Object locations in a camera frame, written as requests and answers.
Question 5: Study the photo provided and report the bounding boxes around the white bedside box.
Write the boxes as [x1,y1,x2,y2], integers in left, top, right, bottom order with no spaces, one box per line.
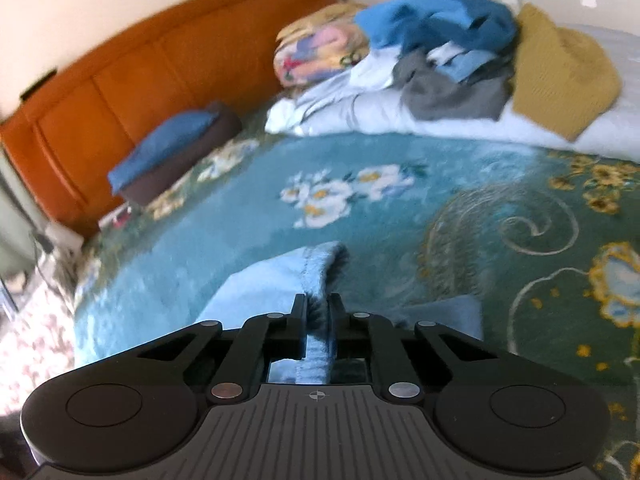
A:
[44,224,85,257]

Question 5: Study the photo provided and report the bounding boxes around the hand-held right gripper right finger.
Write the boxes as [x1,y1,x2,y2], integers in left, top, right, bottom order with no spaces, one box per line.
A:
[327,292,526,402]

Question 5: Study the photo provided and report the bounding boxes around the mustard yellow garment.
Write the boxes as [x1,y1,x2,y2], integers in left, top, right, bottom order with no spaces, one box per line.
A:
[511,3,623,142]

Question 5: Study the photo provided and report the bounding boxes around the light blue shirt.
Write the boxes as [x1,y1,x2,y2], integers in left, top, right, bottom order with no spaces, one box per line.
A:
[425,42,501,83]

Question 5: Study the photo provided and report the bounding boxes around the folded floral quilt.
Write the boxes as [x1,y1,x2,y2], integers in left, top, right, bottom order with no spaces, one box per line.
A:
[272,10,373,88]

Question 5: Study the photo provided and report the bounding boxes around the light blue duvet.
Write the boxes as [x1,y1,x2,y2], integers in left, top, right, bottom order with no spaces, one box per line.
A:
[264,22,640,163]

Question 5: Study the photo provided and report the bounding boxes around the light blue fleece pants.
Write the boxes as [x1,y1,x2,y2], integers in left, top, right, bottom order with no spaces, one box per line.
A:
[192,241,483,386]

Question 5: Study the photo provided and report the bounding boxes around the teal floral bed blanket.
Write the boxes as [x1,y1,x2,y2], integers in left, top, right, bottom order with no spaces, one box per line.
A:
[72,130,640,480]

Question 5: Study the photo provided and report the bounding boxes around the white flat item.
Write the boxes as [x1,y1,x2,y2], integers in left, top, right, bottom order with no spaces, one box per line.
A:
[97,206,126,232]

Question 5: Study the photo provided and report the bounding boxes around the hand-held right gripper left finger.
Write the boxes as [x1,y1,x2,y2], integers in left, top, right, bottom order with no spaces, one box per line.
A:
[107,294,307,402]

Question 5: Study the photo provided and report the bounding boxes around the blue sweater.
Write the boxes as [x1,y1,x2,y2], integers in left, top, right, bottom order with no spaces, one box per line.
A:
[354,0,518,68]

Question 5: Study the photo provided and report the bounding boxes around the orange wooden bed headboard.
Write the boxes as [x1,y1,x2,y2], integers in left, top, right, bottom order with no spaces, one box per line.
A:
[0,0,346,238]

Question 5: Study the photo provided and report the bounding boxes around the grey garment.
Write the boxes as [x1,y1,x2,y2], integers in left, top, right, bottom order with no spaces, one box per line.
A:
[392,50,516,122]

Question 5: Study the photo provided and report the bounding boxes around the blue pillow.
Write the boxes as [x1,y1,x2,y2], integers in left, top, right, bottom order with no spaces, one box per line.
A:
[107,110,221,196]

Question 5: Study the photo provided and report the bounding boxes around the brown pillow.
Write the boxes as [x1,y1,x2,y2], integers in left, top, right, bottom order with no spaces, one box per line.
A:
[120,101,244,207]

